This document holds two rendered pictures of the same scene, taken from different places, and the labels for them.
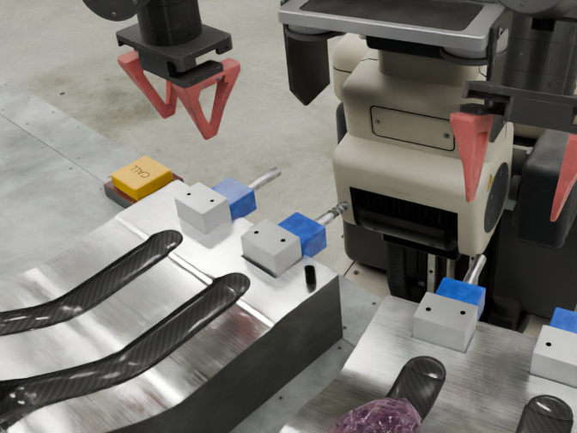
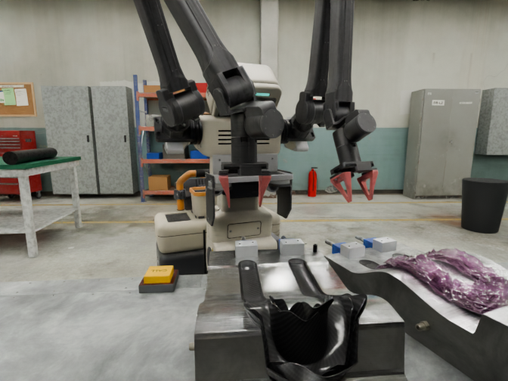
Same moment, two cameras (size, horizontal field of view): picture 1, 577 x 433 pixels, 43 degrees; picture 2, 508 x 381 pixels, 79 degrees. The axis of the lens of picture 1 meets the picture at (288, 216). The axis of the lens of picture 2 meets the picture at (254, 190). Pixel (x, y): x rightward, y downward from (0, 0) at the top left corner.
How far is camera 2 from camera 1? 0.72 m
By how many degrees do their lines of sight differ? 56
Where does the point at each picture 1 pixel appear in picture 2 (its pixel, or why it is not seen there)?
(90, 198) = (129, 297)
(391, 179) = not seen: hidden behind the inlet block
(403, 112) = (241, 223)
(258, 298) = (311, 260)
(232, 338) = (325, 271)
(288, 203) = not seen: hidden behind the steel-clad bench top
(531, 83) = (357, 159)
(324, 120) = not seen: hidden behind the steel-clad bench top
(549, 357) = (386, 242)
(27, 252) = (131, 328)
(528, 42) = (351, 150)
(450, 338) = (360, 252)
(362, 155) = (229, 246)
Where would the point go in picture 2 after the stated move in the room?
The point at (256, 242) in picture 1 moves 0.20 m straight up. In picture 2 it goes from (292, 243) to (294, 156)
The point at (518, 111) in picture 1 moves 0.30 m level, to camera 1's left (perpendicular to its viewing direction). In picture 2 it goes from (359, 167) to (311, 180)
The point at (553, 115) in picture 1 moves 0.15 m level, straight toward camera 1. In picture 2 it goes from (367, 166) to (422, 171)
